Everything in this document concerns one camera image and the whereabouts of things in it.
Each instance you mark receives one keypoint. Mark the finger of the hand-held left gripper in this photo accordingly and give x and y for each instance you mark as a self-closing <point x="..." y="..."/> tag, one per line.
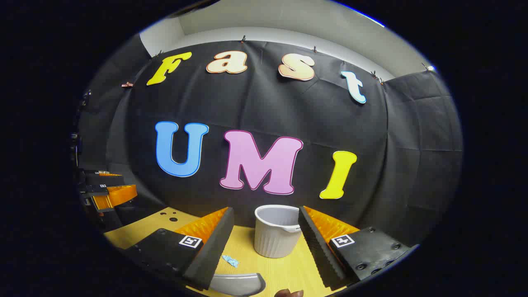
<point x="117" y="196"/>
<point x="103" y="180"/>

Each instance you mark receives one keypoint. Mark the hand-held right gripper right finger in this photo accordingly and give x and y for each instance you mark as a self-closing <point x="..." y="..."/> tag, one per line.
<point x="319" y="247"/>

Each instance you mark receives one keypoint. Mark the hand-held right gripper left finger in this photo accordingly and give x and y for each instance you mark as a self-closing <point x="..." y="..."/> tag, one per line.
<point x="214" y="247"/>

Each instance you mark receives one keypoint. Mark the light blue paper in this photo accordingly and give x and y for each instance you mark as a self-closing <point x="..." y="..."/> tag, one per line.
<point x="230" y="260"/>

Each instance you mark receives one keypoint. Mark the grey dustpan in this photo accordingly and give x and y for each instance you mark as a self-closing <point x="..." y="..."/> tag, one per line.
<point x="239" y="284"/>

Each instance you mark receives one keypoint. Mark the white ribbed garbage bin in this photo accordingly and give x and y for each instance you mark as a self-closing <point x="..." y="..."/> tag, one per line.
<point x="274" y="239"/>

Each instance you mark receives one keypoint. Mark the wooden desktop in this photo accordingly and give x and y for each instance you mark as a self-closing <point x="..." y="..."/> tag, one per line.
<point x="284" y="272"/>

